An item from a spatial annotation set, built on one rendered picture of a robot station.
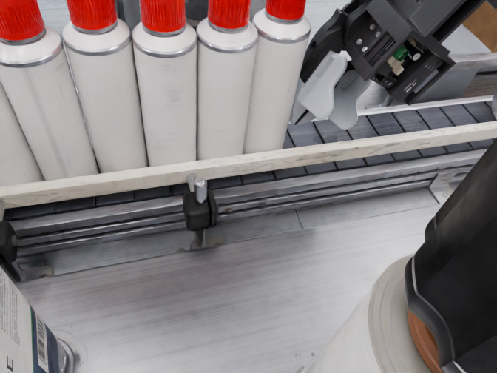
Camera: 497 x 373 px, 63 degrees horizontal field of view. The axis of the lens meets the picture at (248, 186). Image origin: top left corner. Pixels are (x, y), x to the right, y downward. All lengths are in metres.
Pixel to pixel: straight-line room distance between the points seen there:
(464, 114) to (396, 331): 0.49
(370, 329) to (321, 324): 0.20
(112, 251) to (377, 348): 0.33
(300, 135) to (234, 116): 0.14
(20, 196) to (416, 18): 0.37
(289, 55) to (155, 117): 0.13
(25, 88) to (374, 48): 0.28
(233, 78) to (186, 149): 0.09
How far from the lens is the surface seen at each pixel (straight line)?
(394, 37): 0.36
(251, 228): 0.47
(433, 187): 0.59
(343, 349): 0.22
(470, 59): 0.59
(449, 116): 0.63
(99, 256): 0.46
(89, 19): 0.34
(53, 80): 0.35
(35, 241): 0.46
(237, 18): 0.34
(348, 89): 0.44
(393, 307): 0.19
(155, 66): 0.34
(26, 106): 0.37
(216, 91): 0.37
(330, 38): 0.40
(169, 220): 0.45
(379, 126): 0.56
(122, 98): 0.37
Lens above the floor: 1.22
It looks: 51 degrees down
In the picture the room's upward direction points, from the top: 9 degrees clockwise
